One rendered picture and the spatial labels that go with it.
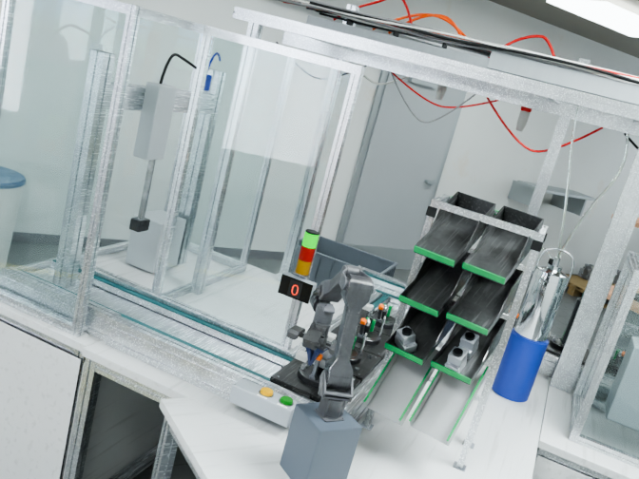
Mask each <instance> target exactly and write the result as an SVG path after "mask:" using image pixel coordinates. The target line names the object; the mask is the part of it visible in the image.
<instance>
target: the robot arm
mask: <svg viewBox="0 0 639 479"><path fill-rule="evenodd" d="M374 287H375V286H374V282H373V281H372V279H371V277H369V276H368V275H367V274H365V273H364V272H362V271H361V269H360V268H358V267H357V266H353V265H347V264H346V265H343V266H342V268H341V270H340V271H339V272H338V273H337V274H336V275H335V276H334V277H333V278H332V279H329V280H324V281H323V282H321V283H320V284H319V286H318V287H317V289H316V290H315V291H314V292H313V295H312V296H310V304H311V306H312V308H313V310H314V312H315V315H314V318H313V322H312V323H311V325H310V328H309V329H308V331H307V332H305V329H304V328H302V327H300V326H298V325H295V326H293V327H291V328H290V329H288V331H287V335H286V336H287V337H289V338H291V339H294V340H295V339H297V338H298V337H301V338H303V340H302V346H303V347H305V349H306V351H307V357H308V365H309V366H312V364H313V363H314V362H315V360H316V359H317V357H318V356H319V355H320V354H323V353H324V352H325V351H327V350H328V349H329V354H330V355H332V357H331V358H327V360H326V361H325V367H324V370H323V371H322V373H321V375H320V378H319V391H318V395H320V396H321V400H320V403H319V407H318V408H316V409H314V411H315V412H316V413H317V414H318V415H319V417H320V418H321V419H322V420H323V421H324V422H326V423H327V422H339V421H344V418H343V417H342V415H343V412H344V409H345V405H346V401H349V402H351V401H352V399H353V379H354V378H353V368H352V365H351V362H350V359H351V358H350V357H351V353H352V349H353V345H354V341H355V336H356V332H357V327H358V320H359V316H360V312H361V309H362V308H363V307H364V306H365V305H366V304H367V303H368V302H369V300H370V297H371V294H373V292H374ZM342 298H343V301H344V309H343V314H342V318H341V323H340V326H339V334H338V339H337V341H336V342H334V343H333V344H332V343H330V342H328V341H327V338H328V333H329V329H330V327H331V325H332V324H331V322H332V318H333V315H334V313H335V308H334V306H333V304H331V303H330V302H331V301H332V302H339V301H340V300H341V299H342ZM326 388H329V389H337V390H344V391H345V392H343V391H336V390H328V389H326Z"/></svg>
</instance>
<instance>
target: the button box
mask: <svg viewBox="0 0 639 479"><path fill-rule="evenodd" d="M261 388H263V386H261V385H259V384H256V383H254V382H252V381H250V380H247V379H245V378H241V379H240V380H239V381H237V382H236V383H234V384H233V385H232V388H231V392H230V395H229V400H228V401H229V402H232V403H234V404H236V405H238V406H240V407H242V408H245V409H247V410H249V411H251V412H254V413H256V414H258V415H260V416H262V417H264V418H267V419H269V420H271V421H273V422H275V423H277V424H280V425H282V426H284V427H286V428H287V427H288V426H289V425H290V424H291V420H292V417H293V413H294V409H295V407H296V404H299V402H297V401H295V400H293V404H292V405H284V404H282V403H281V402H280V400H281V397H282V396H284V395H281V394H279V393H276V392H273V395H272V396H265V395H262V394H261Z"/></svg>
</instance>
